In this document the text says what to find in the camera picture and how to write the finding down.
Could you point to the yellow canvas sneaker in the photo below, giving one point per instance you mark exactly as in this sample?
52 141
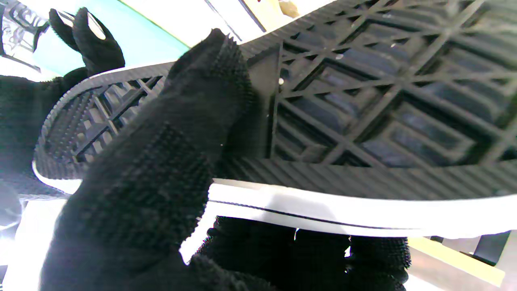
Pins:
383 101

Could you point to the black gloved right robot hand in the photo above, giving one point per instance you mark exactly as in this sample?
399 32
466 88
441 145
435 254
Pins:
20 121

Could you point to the green plastic basin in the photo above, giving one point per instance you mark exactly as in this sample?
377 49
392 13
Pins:
141 36

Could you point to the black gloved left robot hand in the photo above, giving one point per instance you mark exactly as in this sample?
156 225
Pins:
153 182

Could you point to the small wooden black-legged table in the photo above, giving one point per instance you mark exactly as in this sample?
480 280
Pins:
452 258

